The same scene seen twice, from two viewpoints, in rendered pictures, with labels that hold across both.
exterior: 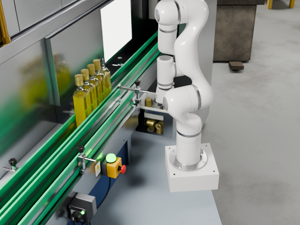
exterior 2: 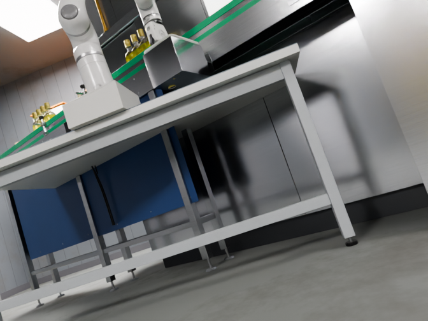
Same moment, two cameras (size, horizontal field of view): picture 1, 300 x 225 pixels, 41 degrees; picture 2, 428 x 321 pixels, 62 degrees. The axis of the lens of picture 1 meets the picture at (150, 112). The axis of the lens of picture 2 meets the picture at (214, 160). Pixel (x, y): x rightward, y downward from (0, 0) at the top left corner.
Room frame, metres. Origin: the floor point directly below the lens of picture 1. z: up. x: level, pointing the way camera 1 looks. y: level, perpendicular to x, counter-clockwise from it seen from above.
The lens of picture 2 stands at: (2.26, -1.54, 0.31)
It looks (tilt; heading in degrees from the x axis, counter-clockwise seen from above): 6 degrees up; 102
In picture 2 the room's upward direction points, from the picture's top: 19 degrees counter-clockwise
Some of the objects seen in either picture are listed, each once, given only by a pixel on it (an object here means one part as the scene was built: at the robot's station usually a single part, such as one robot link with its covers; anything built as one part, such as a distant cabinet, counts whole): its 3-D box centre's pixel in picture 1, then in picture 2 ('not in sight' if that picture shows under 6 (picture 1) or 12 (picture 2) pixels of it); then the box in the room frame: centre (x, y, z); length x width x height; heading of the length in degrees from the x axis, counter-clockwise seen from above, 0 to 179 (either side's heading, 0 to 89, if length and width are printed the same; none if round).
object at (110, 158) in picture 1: (110, 157); not in sight; (1.44, 0.18, 1.01); 0.05 x 0.05 x 0.03
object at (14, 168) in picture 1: (10, 172); not in sight; (1.23, 0.54, 1.11); 0.07 x 0.04 x 0.13; 69
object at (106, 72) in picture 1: (104, 87); not in sight; (1.84, 0.23, 1.16); 0.06 x 0.06 x 0.21; 70
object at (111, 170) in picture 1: (112, 167); not in sight; (1.44, 0.18, 0.96); 0.07 x 0.07 x 0.07; 69
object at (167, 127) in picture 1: (154, 114); (181, 67); (1.95, -0.02, 0.92); 0.27 x 0.17 x 0.15; 69
